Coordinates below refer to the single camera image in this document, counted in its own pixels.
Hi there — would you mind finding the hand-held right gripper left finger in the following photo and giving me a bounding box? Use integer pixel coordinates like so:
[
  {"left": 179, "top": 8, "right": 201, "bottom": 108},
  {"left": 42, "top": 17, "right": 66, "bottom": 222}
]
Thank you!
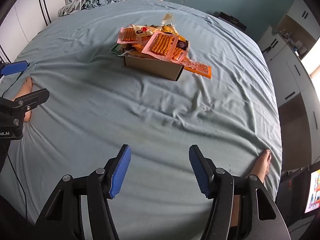
[{"left": 35, "top": 144, "right": 132, "bottom": 240}]

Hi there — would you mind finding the black case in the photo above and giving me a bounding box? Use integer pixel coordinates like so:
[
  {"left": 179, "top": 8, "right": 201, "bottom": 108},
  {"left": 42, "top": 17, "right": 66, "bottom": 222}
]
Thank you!
[{"left": 217, "top": 12, "right": 247, "bottom": 31}]

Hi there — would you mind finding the white cabinet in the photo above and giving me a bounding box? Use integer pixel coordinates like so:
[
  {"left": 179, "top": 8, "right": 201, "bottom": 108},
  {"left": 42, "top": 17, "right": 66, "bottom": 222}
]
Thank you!
[{"left": 257, "top": 0, "right": 320, "bottom": 110}]

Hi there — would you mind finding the brown cardboard box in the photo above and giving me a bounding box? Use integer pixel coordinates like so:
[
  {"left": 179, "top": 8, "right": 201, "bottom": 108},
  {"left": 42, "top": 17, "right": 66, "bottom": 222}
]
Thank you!
[{"left": 122, "top": 51, "right": 185, "bottom": 82}]

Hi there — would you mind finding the person's right foot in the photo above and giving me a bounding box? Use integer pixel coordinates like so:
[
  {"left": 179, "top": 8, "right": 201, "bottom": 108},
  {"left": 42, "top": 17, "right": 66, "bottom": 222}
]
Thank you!
[{"left": 246, "top": 149, "right": 272, "bottom": 180}]

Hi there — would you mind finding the heap of snack packets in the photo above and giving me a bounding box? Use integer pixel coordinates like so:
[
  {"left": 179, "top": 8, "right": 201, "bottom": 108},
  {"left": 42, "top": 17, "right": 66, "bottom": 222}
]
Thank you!
[{"left": 111, "top": 24, "right": 190, "bottom": 63}]

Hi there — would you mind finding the clear plastic bag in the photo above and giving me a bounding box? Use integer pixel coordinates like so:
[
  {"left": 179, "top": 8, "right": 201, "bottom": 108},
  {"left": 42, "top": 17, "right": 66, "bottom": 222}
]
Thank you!
[{"left": 160, "top": 12, "right": 175, "bottom": 30}]

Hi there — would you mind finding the yellow black snack packet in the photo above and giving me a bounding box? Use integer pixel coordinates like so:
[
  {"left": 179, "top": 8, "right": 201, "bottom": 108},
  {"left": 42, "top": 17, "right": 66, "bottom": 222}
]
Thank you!
[{"left": 160, "top": 24, "right": 187, "bottom": 43}]

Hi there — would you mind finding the patterned white cloth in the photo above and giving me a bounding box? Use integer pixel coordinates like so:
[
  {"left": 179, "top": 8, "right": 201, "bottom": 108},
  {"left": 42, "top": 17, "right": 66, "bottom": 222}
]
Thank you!
[{"left": 58, "top": 0, "right": 87, "bottom": 18}]

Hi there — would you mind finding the pink stick snack packet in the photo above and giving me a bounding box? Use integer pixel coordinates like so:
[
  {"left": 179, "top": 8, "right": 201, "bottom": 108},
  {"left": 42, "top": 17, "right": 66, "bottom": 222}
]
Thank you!
[
  {"left": 117, "top": 27, "right": 140, "bottom": 45},
  {"left": 141, "top": 31, "right": 188, "bottom": 61}
]

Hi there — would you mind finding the computer monitor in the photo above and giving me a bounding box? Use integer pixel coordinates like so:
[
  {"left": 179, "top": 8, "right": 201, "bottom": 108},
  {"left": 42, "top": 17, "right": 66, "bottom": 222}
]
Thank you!
[{"left": 304, "top": 165, "right": 320, "bottom": 214}]

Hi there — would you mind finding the dark green snack packet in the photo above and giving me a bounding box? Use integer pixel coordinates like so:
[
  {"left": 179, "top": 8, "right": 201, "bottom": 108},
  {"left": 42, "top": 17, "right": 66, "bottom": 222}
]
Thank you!
[{"left": 111, "top": 43, "right": 125, "bottom": 55}]

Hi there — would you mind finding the person's foot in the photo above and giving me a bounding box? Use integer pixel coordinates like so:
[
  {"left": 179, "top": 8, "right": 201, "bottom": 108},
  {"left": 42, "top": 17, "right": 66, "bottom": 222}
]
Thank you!
[
  {"left": 14, "top": 77, "right": 33, "bottom": 123},
  {"left": 246, "top": 149, "right": 272, "bottom": 180}
]

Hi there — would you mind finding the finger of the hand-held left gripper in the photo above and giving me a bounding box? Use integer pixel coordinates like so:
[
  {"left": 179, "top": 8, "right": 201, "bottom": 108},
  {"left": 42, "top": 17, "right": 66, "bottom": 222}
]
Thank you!
[
  {"left": 0, "top": 60, "right": 30, "bottom": 77},
  {"left": 10, "top": 88, "right": 50, "bottom": 117}
]

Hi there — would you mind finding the person's left foot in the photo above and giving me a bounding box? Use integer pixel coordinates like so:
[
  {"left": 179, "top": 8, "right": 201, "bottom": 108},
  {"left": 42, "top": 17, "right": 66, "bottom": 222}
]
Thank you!
[{"left": 14, "top": 77, "right": 33, "bottom": 123}]

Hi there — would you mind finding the light blue bedsheet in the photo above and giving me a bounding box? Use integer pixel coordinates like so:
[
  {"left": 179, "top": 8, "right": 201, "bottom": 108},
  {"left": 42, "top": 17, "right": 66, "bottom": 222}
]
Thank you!
[{"left": 0, "top": 0, "right": 283, "bottom": 240}]

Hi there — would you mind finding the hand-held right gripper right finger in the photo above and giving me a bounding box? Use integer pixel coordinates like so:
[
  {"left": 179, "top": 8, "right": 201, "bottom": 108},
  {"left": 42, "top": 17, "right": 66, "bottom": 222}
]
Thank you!
[{"left": 189, "top": 144, "right": 292, "bottom": 240}]

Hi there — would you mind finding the orange flat snack packet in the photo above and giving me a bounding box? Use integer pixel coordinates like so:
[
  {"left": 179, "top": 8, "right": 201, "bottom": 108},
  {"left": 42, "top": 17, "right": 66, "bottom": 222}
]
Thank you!
[{"left": 182, "top": 57, "right": 212, "bottom": 79}]

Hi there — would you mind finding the brown wooden panel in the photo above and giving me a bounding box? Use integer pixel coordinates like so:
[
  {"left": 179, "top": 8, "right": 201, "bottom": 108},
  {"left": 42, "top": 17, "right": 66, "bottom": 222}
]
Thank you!
[{"left": 277, "top": 92, "right": 318, "bottom": 172}]

